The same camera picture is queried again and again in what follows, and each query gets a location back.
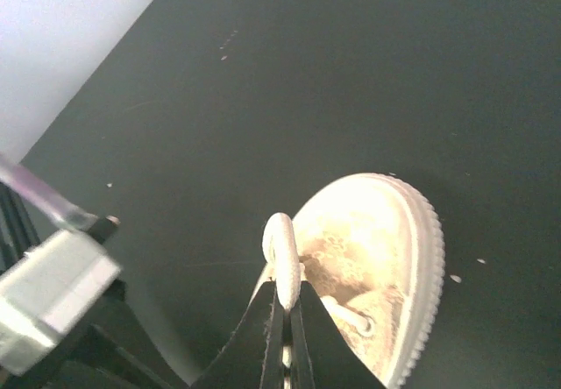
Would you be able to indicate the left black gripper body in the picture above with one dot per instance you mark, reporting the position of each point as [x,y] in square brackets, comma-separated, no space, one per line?
[107,349]

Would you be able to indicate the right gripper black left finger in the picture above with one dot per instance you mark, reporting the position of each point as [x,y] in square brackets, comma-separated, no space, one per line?
[252,357]

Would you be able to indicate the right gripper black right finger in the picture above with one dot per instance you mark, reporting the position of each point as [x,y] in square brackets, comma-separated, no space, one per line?
[321,358]

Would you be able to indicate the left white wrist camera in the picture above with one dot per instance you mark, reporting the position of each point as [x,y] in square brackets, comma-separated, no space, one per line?
[45,294]

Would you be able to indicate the white shoelace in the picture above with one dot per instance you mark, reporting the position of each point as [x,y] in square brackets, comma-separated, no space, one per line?
[283,267]

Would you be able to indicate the beige sneaker shoe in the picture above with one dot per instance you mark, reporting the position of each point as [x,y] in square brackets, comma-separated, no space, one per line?
[372,247]

